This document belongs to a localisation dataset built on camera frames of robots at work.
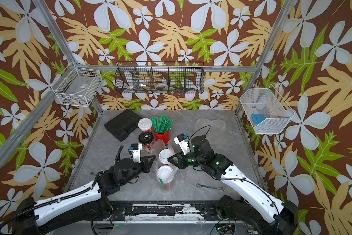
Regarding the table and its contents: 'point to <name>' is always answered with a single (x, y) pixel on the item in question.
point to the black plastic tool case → (123, 124)
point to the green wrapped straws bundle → (164, 126)
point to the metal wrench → (223, 188)
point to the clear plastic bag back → (214, 130)
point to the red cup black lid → (146, 138)
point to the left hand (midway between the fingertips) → (156, 155)
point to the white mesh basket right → (265, 111)
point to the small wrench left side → (92, 173)
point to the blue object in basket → (257, 118)
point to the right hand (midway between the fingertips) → (168, 159)
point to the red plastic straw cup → (164, 137)
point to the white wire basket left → (75, 85)
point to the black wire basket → (139, 77)
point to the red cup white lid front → (164, 175)
